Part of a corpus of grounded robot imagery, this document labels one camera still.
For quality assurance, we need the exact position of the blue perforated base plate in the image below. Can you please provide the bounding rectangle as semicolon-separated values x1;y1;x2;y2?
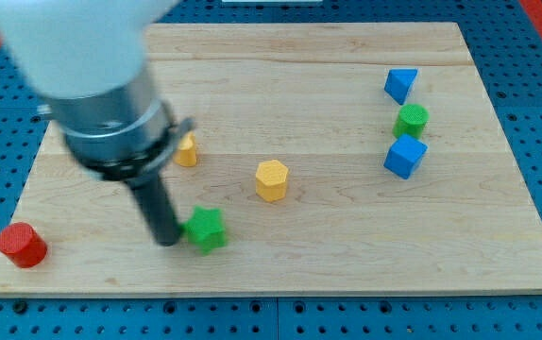
0;0;542;339

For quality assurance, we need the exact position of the blue triangular prism block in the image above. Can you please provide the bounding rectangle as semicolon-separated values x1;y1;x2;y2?
384;69;418;105

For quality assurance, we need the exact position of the yellow hexagon block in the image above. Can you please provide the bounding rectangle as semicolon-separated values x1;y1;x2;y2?
255;160;289;202

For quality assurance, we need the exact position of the green cylinder block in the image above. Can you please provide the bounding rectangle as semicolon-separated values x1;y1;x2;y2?
392;104;430;139

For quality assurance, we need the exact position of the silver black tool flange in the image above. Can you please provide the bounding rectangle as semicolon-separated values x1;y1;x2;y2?
38;66;195;182

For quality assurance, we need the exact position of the yellow half-hidden block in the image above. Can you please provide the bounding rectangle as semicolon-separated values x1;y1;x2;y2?
173;132;197;167

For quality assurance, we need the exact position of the green star block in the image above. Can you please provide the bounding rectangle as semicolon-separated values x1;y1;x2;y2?
183;206;227;255

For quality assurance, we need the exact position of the blue cube block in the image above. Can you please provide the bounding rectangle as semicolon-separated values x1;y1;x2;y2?
383;134;428;179

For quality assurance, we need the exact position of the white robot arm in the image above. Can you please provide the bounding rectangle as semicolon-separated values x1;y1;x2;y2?
0;0;195;247

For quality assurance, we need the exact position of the wooden board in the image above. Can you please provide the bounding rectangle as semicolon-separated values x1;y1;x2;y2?
0;22;542;298

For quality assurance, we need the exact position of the red cylinder block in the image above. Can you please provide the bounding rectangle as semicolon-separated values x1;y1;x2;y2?
0;222;48;268

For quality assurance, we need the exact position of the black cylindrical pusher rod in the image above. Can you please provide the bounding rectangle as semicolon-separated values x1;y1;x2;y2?
127;173;182;247

